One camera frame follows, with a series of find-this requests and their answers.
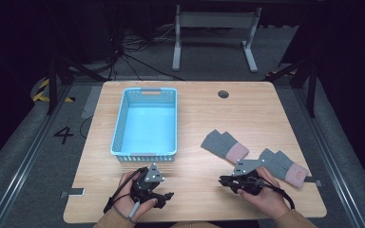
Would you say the blue plastic basket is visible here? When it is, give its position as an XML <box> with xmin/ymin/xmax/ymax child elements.
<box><xmin>109</xmin><ymin>86</ymin><xmax>179</xmax><ymax>163</ymax></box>

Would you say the grey floor tape strip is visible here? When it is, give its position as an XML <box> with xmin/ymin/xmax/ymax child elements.
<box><xmin>81</xmin><ymin>85</ymin><xmax>103</xmax><ymax>120</ymax></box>

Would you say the person's left hand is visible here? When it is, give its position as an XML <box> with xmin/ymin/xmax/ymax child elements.
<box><xmin>108</xmin><ymin>170</ymin><xmax>159</xmax><ymax>222</ymax></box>

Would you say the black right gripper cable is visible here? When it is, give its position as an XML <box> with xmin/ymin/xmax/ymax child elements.
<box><xmin>253</xmin><ymin>177</ymin><xmax>297</xmax><ymax>211</ymax></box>

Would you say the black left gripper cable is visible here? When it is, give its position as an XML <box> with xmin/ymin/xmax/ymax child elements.
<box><xmin>103</xmin><ymin>166</ymin><xmax>148</xmax><ymax>215</ymax></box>

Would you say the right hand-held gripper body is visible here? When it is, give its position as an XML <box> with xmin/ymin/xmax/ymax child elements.
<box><xmin>229</xmin><ymin>158</ymin><xmax>266</xmax><ymax>196</ymax></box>

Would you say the yellow black hazard tape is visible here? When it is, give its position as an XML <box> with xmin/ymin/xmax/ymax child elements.
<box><xmin>32</xmin><ymin>78</ymin><xmax>76</xmax><ymax>104</ymax></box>

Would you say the black metal stand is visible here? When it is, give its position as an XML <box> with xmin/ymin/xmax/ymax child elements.
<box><xmin>265</xmin><ymin>58</ymin><xmax>318</xmax><ymax>119</ymax></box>
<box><xmin>46</xmin><ymin>55</ymin><xmax>108</xmax><ymax>116</ymax></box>

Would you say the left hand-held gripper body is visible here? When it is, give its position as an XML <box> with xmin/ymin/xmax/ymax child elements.
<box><xmin>129</xmin><ymin>162</ymin><xmax>167</xmax><ymax>208</ymax></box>

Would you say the grey metal desk frame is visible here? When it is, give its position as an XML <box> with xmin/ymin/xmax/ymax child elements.
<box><xmin>171</xmin><ymin>4</ymin><xmax>262</xmax><ymax>73</ymax></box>

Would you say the bundle of black floor cables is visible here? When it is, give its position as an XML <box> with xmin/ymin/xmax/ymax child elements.
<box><xmin>107</xmin><ymin>25</ymin><xmax>185</xmax><ymax>82</ymax></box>

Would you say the grey wrist strap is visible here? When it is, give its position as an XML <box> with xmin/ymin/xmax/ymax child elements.
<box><xmin>112</xmin><ymin>200</ymin><xmax>141</xmax><ymax>222</ymax></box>

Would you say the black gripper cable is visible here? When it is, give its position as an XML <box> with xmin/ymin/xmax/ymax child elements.
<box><xmin>103</xmin><ymin>166</ymin><xmax>148</xmax><ymax>215</ymax></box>
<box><xmin>253</xmin><ymin>177</ymin><xmax>297</xmax><ymax>211</ymax></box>

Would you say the person's right hand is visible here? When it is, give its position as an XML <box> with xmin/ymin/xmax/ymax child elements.
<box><xmin>237</xmin><ymin>165</ymin><xmax>291</xmax><ymax>221</ymax></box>

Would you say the metal floor rail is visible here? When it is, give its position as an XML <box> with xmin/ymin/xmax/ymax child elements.
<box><xmin>293</xmin><ymin>85</ymin><xmax>365</xmax><ymax>228</ymax></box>
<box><xmin>0</xmin><ymin>85</ymin><xmax>72</xmax><ymax>228</ymax></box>

